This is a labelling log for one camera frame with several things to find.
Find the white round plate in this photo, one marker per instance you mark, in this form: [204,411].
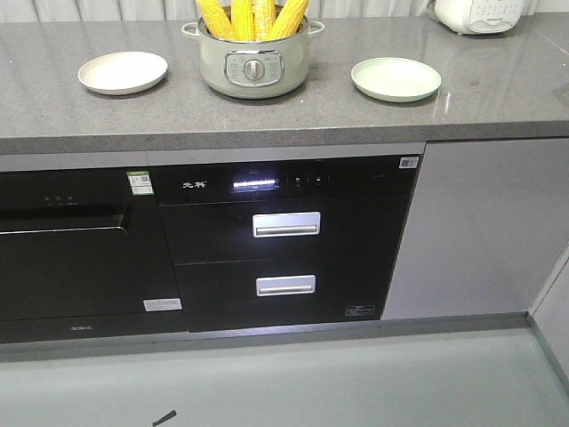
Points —
[123,73]

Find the upper silver drawer handle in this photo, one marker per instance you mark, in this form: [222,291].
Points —
[276,225]

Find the green electric cooking pot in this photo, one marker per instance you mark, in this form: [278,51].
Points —
[254,70]

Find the white kitchen appliance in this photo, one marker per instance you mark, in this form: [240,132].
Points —
[479,17]

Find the white side cabinet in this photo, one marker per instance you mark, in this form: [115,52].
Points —
[549,315]

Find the light green round plate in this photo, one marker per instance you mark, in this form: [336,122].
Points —
[394,79]

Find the pale yellow corn cob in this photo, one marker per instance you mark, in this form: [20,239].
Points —
[264,16]

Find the black floor tape strip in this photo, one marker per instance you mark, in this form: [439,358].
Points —
[165,418]

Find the black built-in dishwasher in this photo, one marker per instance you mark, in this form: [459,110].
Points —
[84,255]

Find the white pleated curtain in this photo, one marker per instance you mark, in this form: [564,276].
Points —
[22,11]

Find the lower silver drawer handle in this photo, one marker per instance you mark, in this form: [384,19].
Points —
[286,285]

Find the black disinfection cabinet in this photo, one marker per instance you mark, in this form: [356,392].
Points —
[207,215]

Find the silver drawer handle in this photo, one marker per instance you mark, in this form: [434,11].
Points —
[276,225]
[286,285]

